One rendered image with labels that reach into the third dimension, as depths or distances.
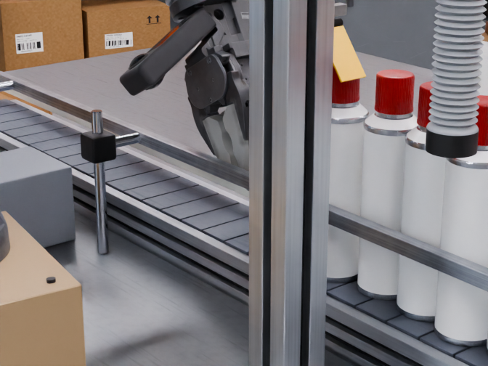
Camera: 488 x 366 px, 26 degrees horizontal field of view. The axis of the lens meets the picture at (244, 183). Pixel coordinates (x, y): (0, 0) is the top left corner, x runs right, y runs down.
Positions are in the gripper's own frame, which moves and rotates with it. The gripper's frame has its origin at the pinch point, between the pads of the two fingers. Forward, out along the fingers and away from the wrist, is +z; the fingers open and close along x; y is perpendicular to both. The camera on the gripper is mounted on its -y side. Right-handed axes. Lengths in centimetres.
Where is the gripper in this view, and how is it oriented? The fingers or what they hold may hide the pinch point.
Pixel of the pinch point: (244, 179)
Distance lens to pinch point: 110.2
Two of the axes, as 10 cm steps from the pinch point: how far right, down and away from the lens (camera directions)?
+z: 3.1, 9.5, -0.7
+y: 7.8, -2.1, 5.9
